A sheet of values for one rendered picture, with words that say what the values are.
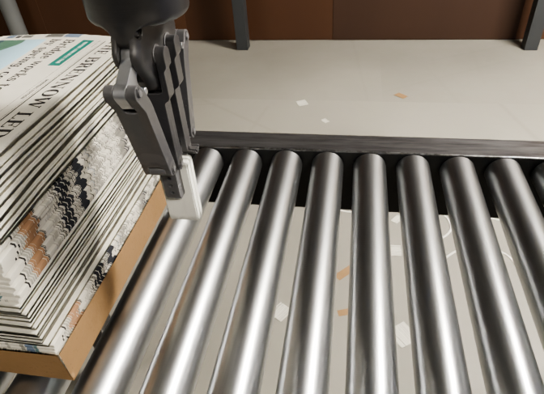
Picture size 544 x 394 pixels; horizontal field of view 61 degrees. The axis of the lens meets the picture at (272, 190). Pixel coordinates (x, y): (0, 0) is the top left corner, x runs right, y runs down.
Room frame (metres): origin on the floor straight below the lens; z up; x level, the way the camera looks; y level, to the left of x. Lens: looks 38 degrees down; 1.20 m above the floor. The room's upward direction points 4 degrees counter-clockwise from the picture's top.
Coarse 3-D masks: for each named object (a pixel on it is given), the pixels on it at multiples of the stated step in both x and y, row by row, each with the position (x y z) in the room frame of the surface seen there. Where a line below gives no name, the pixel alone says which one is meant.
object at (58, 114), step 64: (0, 64) 0.45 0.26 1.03; (64, 64) 0.44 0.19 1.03; (0, 128) 0.31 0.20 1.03; (64, 128) 0.35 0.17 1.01; (0, 192) 0.26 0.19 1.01; (64, 192) 0.33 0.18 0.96; (128, 192) 0.42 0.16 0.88; (0, 256) 0.24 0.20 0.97; (64, 256) 0.30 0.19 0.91; (0, 320) 0.24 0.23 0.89; (64, 320) 0.26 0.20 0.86
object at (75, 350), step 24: (144, 216) 0.42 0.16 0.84; (144, 240) 0.41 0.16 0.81; (120, 264) 0.35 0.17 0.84; (120, 288) 0.34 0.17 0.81; (96, 312) 0.29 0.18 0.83; (72, 336) 0.26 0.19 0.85; (96, 336) 0.28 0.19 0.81; (0, 360) 0.25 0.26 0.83; (24, 360) 0.24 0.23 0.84; (48, 360) 0.24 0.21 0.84; (72, 360) 0.25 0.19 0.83
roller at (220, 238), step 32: (256, 160) 0.60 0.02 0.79; (224, 192) 0.52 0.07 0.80; (224, 224) 0.45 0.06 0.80; (224, 256) 0.40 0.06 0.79; (192, 288) 0.34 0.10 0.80; (224, 288) 0.36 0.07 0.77; (192, 320) 0.30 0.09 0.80; (160, 352) 0.27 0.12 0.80; (192, 352) 0.27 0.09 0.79; (160, 384) 0.23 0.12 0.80; (192, 384) 0.24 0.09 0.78
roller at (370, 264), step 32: (384, 160) 0.58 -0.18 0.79; (352, 192) 0.52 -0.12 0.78; (384, 192) 0.50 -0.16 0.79; (352, 224) 0.44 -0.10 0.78; (384, 224) 0.43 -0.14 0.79; (352, 256) 0.38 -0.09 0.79; (384, 256) 0.37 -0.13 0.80; (352, 288) 0.33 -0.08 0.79; (384, 288) 0.32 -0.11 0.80; (352, 320) 0.29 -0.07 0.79; (384, 320) 0.28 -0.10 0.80; (352, 352) 0.25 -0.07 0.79; (384, 352) 0.25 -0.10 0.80; (352, 384) 0.22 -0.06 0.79; (384, 384) 0.21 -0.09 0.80
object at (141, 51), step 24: (96, 0) 0.32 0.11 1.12; (120, 0) 0.32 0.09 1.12; (144, 0) 0.32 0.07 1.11; (168, 0) 0.33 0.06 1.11; (96, 24) 0.33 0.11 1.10; (120, 24) 0.32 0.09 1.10; (144, 24) 0.32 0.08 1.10; (168, 24) 0.38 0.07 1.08; (120, 48) 0.32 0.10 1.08; (144, 48) 0.33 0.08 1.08; (144, 72) 0.32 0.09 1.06
